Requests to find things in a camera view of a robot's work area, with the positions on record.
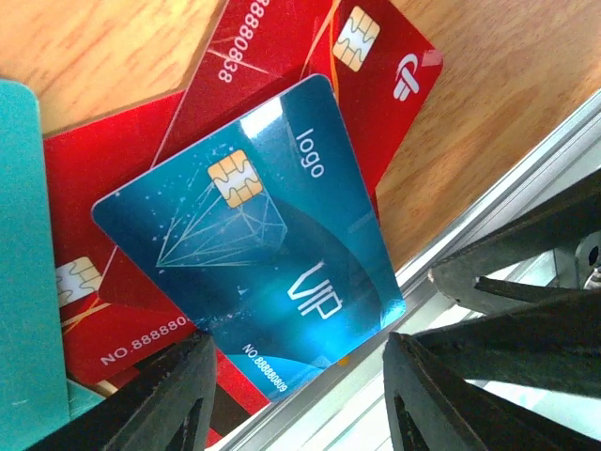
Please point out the blue vip card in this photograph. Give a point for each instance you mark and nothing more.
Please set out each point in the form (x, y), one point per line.
(264, 236)

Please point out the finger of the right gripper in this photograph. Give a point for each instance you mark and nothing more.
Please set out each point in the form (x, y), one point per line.
(571, 214)
(553, 345)

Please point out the teal card with stripe bottom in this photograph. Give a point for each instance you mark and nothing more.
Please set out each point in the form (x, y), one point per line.
(36, 396)

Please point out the red card bottom right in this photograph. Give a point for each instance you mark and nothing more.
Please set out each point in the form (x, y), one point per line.
(380, 66)

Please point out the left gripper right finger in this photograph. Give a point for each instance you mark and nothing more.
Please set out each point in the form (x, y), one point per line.
(429, 407)

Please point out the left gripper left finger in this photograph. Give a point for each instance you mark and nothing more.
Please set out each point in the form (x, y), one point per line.
(167, 407)

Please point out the aluminium rail frame front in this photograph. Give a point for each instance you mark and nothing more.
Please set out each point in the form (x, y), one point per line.
(344, 408)

